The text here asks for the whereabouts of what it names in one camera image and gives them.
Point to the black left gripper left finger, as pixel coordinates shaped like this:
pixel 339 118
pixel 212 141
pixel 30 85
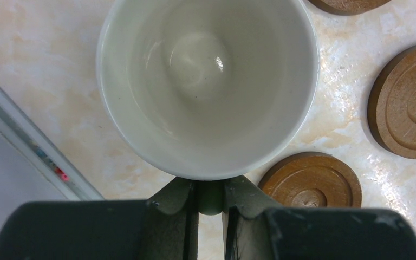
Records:
pixel 161 227

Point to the green mug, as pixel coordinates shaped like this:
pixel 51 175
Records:
pixel 207 90

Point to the brown wooden coaster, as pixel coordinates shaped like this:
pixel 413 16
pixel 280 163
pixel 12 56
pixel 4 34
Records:
pixel 391 107
pixel 312 179

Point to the woven rattan coaster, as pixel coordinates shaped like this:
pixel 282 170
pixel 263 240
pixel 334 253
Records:
pixel 348 7

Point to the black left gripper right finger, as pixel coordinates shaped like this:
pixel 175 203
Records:
pixel 257 227

